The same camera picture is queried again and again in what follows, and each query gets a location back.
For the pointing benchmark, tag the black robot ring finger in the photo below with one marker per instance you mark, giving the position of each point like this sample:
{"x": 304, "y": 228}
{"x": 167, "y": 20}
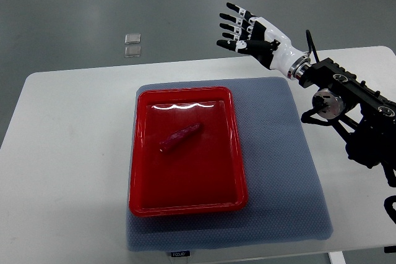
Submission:
{"x": 243, "y": 22}

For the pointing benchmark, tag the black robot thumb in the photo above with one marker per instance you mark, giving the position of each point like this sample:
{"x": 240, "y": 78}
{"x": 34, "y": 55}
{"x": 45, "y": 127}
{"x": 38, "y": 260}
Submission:
{"x": 248, "y": 47}

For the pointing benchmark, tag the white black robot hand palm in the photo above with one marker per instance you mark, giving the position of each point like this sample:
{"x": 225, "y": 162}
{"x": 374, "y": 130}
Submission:
{"x": 282, "y": 55}

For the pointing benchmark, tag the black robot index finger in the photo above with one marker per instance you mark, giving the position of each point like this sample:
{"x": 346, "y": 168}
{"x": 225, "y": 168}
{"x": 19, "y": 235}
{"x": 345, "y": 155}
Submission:
{"x": 235, "y": 37}

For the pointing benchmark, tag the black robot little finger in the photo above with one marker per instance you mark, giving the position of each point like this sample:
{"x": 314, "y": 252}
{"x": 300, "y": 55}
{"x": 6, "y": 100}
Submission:
{"x": 245, "y": 14}

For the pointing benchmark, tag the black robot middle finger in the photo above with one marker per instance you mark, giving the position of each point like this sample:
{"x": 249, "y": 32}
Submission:
{"x": 236, "y": 29}

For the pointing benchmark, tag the red pepper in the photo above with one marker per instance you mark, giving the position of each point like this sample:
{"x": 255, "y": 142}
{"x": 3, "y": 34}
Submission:
{"x": 179, "y": 136}

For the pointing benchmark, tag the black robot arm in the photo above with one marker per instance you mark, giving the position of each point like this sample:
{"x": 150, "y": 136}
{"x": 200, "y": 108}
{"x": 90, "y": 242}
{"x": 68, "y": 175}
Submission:
{"x": 357, "y": 152}

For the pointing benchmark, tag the red plastic tray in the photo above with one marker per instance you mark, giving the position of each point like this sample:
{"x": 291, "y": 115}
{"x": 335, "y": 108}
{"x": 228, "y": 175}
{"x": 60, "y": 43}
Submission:
{"x": 205, "y": 172}

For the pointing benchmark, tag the upper metal floor plate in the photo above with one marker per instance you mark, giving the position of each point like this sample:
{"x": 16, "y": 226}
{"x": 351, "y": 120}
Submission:
{"x": 132, "y": 38}

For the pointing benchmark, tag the grey mesh mat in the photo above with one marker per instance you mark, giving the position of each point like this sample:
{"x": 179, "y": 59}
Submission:
{"x": 285, "y": 198}

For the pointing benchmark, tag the white table leg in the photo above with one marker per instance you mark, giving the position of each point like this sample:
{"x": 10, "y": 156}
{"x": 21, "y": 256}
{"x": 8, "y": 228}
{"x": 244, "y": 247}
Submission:
{"x": 336, "y": 257}

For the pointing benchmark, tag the black table label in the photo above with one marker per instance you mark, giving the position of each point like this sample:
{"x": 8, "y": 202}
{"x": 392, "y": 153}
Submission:
{"x": 184, "y": 253}

